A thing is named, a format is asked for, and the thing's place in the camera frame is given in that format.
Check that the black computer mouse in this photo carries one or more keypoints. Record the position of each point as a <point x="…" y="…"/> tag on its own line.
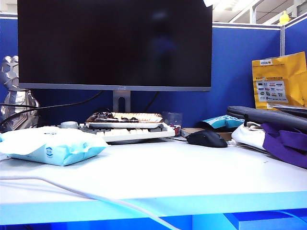
<point x="206" y="139"/>

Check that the yellow rubber duck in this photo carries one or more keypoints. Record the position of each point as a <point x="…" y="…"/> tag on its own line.
<point x="285" y="18"/>

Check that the clear tape roll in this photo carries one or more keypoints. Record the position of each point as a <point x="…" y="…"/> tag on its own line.
<point x="69" y="124"/>

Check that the golden foil cherry tray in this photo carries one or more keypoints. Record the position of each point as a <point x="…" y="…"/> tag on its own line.
<point x="124" y="119"/>

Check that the clear glass with red print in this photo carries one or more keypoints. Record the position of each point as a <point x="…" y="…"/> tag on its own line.
<point x="173" y="118"/>

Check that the blue wet wipes pack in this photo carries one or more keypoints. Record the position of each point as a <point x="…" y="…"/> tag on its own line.
<point x="52" y="146"/>

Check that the black computer monitor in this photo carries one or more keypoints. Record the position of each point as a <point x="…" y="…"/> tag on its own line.
<point x="96" y="43"/>

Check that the brown cardboard box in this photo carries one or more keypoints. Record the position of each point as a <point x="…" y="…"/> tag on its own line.
<point x="189" y="131"/>

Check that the yellow padded envelope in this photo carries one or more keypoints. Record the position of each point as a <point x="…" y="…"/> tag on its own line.
<point x="285" y="79"/>

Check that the silver faceted figurine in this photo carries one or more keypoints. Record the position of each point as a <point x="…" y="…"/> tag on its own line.
<point x="14" y="95"/>

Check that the grey fabric laptop sleeve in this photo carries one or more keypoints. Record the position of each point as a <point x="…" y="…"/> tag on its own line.
<point x="268" y="116"/>

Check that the white and grey keyboard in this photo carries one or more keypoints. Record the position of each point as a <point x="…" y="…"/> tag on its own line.
<point x="134" y="134"/>

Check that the teal snack packet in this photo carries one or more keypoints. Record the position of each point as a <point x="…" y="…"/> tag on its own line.
<point x="223" y="121"/>

